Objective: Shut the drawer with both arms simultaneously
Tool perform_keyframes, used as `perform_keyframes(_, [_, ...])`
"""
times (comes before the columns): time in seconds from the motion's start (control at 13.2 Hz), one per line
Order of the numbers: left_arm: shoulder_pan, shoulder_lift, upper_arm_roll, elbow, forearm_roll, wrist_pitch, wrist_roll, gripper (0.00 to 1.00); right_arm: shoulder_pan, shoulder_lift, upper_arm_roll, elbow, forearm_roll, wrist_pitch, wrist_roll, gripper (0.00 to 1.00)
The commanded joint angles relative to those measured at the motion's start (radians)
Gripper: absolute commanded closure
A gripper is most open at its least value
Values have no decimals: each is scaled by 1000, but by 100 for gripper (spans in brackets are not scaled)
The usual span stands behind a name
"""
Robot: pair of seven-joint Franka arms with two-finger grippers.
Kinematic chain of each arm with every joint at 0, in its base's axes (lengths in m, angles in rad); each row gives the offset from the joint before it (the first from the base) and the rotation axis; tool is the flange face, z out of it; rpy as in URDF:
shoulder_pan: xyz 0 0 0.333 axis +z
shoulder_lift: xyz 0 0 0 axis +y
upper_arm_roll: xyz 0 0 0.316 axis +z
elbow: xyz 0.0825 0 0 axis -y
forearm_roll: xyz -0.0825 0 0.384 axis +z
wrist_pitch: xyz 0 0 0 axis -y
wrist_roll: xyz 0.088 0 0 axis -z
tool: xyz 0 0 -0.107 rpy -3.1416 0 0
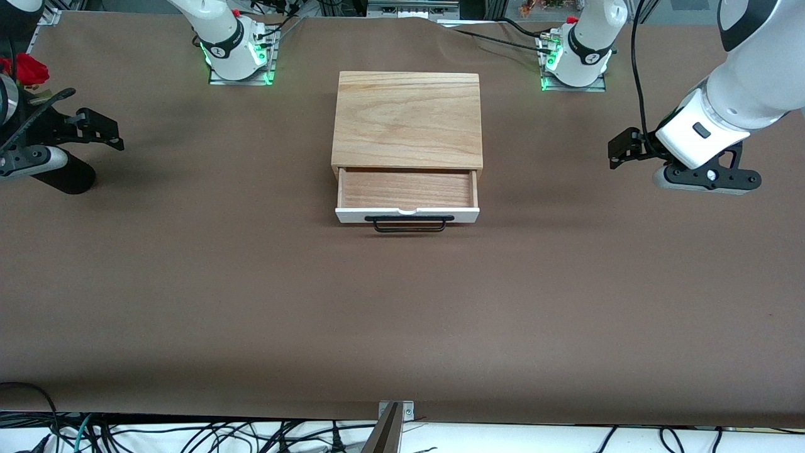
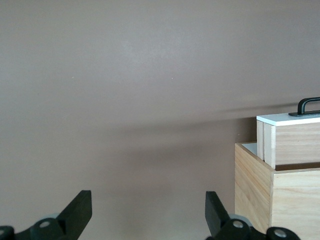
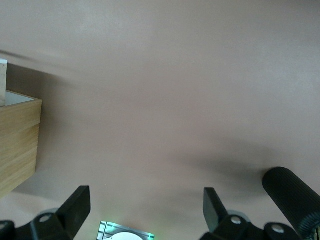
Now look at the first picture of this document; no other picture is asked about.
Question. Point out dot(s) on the orange background items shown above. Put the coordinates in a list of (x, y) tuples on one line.
[(541, 6)]

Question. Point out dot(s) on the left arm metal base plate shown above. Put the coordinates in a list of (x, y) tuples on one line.
[(597, 87)]

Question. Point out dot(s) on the aluminium frame profile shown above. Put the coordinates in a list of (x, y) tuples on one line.
[(50, 17)]

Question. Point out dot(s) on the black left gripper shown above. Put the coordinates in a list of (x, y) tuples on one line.
[(645, 147)]

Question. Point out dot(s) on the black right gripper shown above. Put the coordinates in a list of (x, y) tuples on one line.
[(39, 128)]

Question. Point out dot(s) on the brown table cover sheet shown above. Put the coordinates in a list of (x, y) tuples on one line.
[(402, 314)]

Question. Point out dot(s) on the small metal bracket plate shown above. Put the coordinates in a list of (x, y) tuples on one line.
[(407, 412)]

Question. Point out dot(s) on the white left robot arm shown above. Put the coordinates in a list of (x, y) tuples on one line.
[(755, 82)]

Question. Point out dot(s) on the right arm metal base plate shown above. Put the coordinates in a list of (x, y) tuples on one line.
[(251, 80)]

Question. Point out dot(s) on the large red rose bloom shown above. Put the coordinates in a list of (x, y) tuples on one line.
[(30, 69)]

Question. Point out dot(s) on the grey equipment box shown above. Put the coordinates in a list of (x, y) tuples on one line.
[(412, 7)]

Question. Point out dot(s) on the dark camera mount pole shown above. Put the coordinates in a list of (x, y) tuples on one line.
[(385, 437)]

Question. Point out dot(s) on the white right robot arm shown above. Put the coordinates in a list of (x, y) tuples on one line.
[(220, 31)]

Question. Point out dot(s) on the black cylindrical vase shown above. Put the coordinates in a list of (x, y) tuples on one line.
[(69, 176)]

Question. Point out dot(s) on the small red rose bloom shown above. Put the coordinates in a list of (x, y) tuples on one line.
[(5, 66)]

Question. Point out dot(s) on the light wooden drawer cabinet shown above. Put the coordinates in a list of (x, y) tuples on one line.
[(409, 119)]

